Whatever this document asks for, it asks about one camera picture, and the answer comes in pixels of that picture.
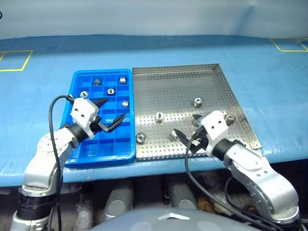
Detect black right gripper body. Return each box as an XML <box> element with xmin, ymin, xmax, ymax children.
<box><xmin>191</xmin><ymin>127</ymin><xmax>208</xmax><ymax>154</ymax></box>

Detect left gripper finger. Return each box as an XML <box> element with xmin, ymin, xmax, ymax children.
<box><xmin>92</xmin><ymin>98</ymin><xmax>110</xmax><ymax>108</ymax></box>
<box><xmin>105</xmin><ymin>113</ymin><xmax>128</xmax><ymax>133</ymax></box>

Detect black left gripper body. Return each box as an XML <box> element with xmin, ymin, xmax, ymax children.
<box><xmin>90</xmin><ymin>115</ymin><xmax>109</xmax><ymax>134</ymax></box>

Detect blue compartment tray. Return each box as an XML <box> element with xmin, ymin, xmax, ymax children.
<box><xmin>60</xmin><ymin>68</ymin><xmax>136</xmax><ymax>168</ymax></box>

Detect perforated metal tray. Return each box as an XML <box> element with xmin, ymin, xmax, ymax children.
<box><xmin>131</xmin><ymin>63</ymin><xmax>263</xmax><ymax>162</ymax></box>

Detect grey rounded cylinder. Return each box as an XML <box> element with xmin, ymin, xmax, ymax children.
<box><xmin>168</xmin><ymin>182</ymin><xmax>199</xmax><ymax>210</ymax></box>
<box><xmin>103</xmin><ymin>182</ymin><xmax>134</xmax><ymax>221</ymax></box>

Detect grey dome with emblem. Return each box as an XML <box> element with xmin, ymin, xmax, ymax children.
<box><xmin>90</xmin><ymin>208</ymin><xmax>265</xmax><ymax>231</ymax></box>

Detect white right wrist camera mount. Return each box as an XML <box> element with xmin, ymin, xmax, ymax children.
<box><xmin>198</xmin><ymin>110</ymin><xmax>229</xmax><ymax>157</ymax></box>

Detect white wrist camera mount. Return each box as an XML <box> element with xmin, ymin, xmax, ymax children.
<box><xmin>198</xmin><ymin>110</ymin><xmax>229</xmax><ymax>157</ymax></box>
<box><xmin>70</xmin><ymin>98</ymin><xmax>99</xmax><ymax>139</ymax></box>

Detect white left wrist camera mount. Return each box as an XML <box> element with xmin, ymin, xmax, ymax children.
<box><xmin>70</xmin><ymin>98</ymin><xmax>99</xmax><ymax>139</ymax></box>

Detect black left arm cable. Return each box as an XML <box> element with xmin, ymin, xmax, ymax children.
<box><xmin>48</xmin><ymin>95</ymin><xmax>74</xmax><ymax>231</ymax></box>

